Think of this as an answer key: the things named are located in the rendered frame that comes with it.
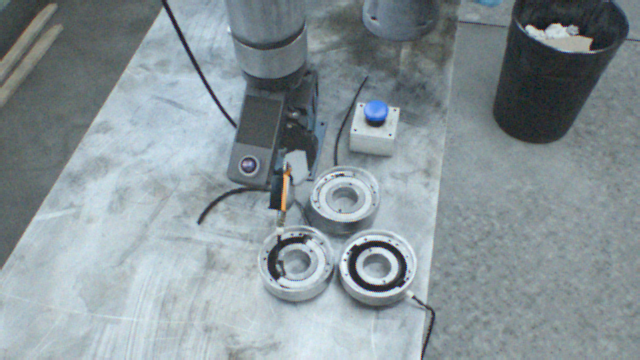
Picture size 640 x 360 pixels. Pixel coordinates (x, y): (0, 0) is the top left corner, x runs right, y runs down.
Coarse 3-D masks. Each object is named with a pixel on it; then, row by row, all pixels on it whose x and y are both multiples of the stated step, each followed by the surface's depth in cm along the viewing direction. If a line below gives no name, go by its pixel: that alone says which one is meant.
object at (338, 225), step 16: (320, 176) 88; (336, 176) 90; (352, 176) 89; (368, 176) 88; (336, 192) 88; (352, 192) 89; (320, 208) 86; (336, 208) 86; (352, 208) 86; (336, 224) 84; (352, 224) 83
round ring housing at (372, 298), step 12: (348, 240) 81; (360, 240) 82; (372, 240) 82; (384, 240) 82; (396, 240) 82; (372, 252) 81; (384, 252) 81; (408, 252) 81; (360, 264) 80; (384, 264) 83; (396, 264) 80; (408, 264) 80; (348, 276) 79; (408, 276) 79; (348, 288) 78; (360, 288) 78; (396, 288) 78; (408, 288) 78; (360, 300) 78; (372, 300) 77; (384, 300) 77; (396, 300) 78
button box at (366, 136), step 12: (360, 108) 96; (396, 108) 96; (360, 120) 94; (384, 120) 94; (396, 120) 94; (360, 132) 93; (372, 132) 93; (384, 132) 92; (360, 144) 94; (372, 144) 94; (384, 144) 93
